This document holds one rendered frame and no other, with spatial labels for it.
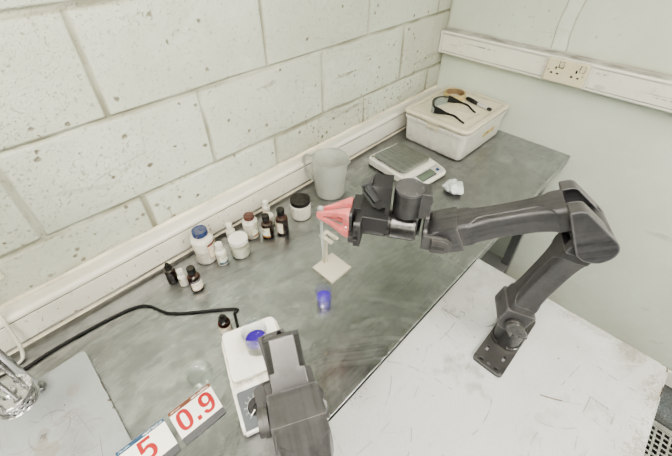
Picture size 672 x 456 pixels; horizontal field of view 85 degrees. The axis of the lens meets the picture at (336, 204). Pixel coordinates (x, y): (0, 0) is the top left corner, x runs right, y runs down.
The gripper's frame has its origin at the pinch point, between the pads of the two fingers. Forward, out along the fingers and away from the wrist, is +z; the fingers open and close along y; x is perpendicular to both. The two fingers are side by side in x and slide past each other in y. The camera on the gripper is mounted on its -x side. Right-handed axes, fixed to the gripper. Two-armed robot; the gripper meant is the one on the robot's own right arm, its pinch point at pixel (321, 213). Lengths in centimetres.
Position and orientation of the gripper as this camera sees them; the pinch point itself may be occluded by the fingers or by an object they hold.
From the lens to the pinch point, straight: 77.6
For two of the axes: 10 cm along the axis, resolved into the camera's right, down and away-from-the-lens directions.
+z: -9.7, -1.4, 1.8
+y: -2.3, 6.2, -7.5
